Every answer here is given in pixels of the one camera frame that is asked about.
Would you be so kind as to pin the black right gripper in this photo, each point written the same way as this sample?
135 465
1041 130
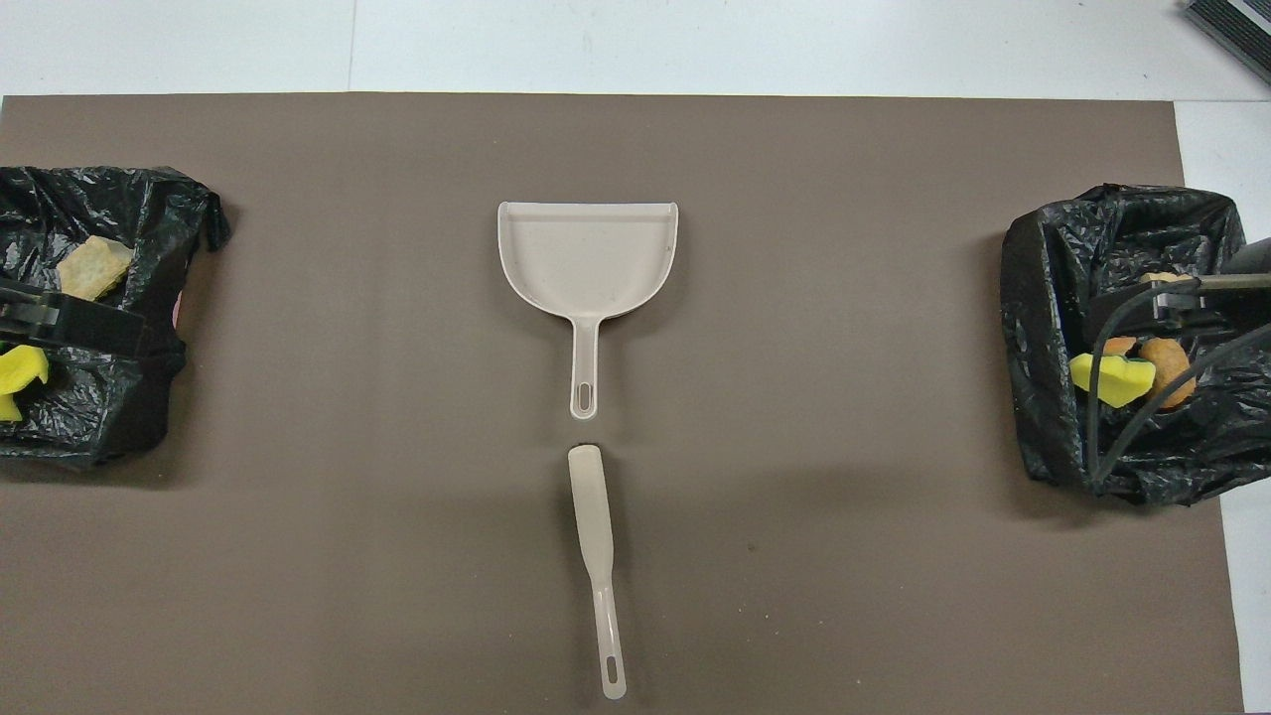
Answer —
1246 298

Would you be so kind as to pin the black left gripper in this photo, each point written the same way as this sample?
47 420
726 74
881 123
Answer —
70 323

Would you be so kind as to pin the striped croissant toy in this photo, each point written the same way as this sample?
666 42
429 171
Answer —
94 266

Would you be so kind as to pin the bent yellow sponge strip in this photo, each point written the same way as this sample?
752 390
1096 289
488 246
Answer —
20 367

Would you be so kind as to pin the brown nugget toy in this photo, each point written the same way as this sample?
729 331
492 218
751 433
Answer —
1172 367

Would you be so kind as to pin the small yellow sponge piece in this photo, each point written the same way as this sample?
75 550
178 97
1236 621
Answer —
1117 379

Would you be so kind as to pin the beige plastic dustpan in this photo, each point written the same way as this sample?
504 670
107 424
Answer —
586 258

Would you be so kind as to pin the beige hand brush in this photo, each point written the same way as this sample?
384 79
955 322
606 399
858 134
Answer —
591 497

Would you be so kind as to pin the black trash bag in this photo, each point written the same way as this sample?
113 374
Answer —
119 397
1043 298

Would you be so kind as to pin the pink plastic bin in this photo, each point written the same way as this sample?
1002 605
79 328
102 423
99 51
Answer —
178 310

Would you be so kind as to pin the dark grey ribbed box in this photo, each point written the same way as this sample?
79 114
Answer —
1241 25

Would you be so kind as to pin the brown paper table mat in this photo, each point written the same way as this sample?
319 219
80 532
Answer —
635 149

